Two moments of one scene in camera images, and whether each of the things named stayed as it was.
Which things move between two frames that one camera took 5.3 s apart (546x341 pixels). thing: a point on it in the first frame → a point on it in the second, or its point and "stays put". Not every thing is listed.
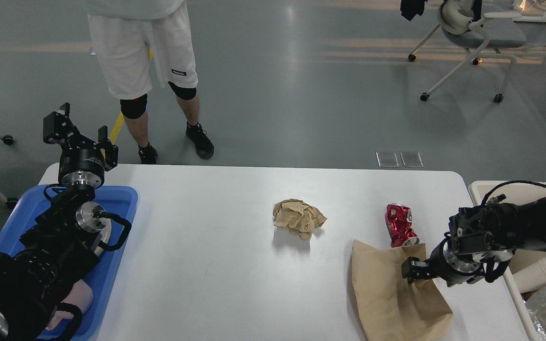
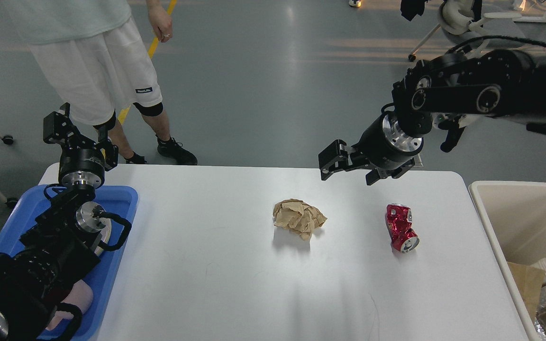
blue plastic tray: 27,210 stays put
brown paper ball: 297,215 stays put
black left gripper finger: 110,150 stays put
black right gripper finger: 413,269 → 338,157
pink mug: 80,295 stays put
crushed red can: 398,221 stays put
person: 145,44 → 92,53
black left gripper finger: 57,126 stays put
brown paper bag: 391,309 → 530,280
